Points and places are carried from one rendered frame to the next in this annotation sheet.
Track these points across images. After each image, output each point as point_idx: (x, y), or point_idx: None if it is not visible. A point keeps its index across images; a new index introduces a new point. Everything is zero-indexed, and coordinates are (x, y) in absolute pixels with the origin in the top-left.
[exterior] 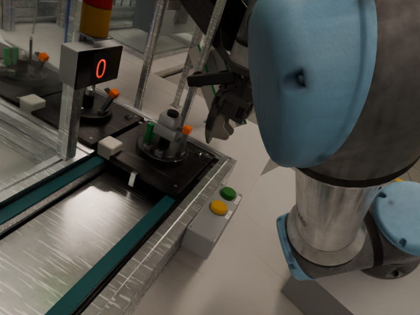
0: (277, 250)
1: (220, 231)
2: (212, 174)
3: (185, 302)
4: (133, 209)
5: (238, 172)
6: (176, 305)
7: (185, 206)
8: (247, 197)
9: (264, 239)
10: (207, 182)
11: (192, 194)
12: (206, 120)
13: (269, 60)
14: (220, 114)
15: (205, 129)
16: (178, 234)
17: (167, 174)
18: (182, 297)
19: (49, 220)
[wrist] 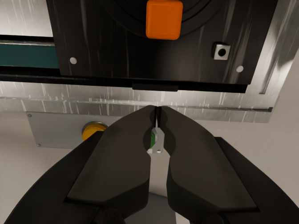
0: (151, 171)
1: (60, 148)
2: (179, 99)
3: (23, 117)
4: (21, 7)
5: (293, 102)
6: (14, 111)
7: (56, 94)
8: (228, 129)
9: (159, 158)
10: (147, 99)
11: (93, 90)
12: (60, 160)
13: None
14: (178, 212)
15: (110, 125)
16: (2, 107)
17: (91, 27)
18: (24, 113)
19: None
